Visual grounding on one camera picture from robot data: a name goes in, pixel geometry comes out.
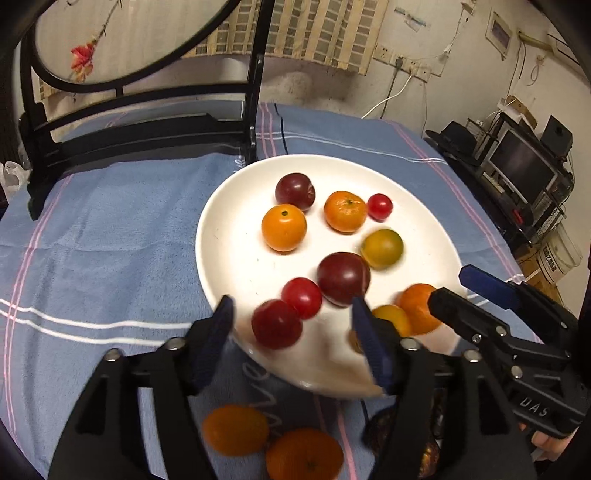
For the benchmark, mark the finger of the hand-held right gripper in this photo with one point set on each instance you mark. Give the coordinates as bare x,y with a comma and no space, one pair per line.
466,316
487,284

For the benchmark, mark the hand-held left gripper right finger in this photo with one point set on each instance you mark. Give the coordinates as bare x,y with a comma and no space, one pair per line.
371,344

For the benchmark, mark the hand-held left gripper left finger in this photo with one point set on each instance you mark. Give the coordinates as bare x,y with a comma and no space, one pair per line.
214,337

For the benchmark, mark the yellow tomato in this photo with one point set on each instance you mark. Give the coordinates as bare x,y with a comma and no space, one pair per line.
393,318

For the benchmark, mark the red cherry tomato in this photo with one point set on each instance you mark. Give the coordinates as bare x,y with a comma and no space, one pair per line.
276,324
301,297
379,206

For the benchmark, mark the large dark red plum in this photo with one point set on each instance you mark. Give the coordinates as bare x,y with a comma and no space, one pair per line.
344,279

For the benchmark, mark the white oval plate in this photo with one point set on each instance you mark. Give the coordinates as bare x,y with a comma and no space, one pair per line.
240,258

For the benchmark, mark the green-yellow tomato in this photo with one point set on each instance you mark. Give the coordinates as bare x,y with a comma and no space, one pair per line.
382,249

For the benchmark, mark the smooth yellow-orange orange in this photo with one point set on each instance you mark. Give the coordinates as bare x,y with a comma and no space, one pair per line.
284,227

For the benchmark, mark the small dark red plum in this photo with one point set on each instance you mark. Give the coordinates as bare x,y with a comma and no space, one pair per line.
295,190

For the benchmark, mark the person's right hand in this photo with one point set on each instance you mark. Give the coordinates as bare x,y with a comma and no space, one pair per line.
554,447

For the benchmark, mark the black equipment rack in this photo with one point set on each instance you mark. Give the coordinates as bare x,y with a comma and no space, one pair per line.
526,217

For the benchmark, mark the white plastic bucket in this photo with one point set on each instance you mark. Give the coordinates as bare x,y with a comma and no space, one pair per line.
561,256

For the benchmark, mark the oblong yellow-orange tomato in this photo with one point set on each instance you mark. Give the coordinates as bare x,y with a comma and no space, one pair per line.
235,430

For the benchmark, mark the black computer monitor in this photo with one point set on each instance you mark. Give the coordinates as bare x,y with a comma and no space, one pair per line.
521,164

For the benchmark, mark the blue striped tablecloth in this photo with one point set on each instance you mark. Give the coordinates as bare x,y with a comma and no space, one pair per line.
115,258

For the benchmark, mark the large orange tangerine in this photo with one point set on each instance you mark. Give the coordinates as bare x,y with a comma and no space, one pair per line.
304,454

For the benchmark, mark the black hat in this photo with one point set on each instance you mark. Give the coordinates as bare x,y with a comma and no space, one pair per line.
455,138

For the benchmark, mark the black speaker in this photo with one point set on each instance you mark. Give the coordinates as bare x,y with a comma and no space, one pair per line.
556,136

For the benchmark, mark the round painted screen black stand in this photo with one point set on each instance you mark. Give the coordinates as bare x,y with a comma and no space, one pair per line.
138,134

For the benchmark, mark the white plastic bag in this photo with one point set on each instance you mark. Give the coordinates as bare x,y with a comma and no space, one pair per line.
14,177

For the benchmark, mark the beige bamboo blind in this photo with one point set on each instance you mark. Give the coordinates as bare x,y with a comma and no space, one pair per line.
314,32

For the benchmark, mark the white wall socket strip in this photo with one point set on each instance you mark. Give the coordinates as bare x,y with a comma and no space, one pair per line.
401,62

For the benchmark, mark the small wall picture frame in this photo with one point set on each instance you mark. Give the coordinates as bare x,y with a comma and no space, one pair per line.
500,34

